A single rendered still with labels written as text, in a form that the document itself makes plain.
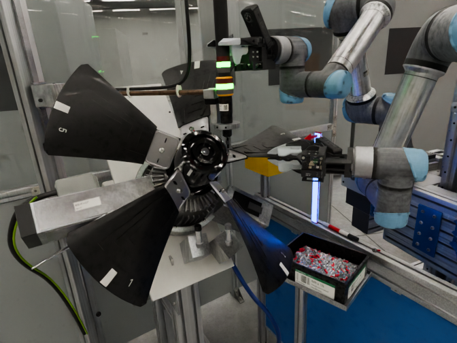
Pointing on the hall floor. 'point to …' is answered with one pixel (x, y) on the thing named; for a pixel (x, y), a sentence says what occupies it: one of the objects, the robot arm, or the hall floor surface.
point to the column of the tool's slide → (45, 162)
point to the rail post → (261, 316)
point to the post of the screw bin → (300, 316)
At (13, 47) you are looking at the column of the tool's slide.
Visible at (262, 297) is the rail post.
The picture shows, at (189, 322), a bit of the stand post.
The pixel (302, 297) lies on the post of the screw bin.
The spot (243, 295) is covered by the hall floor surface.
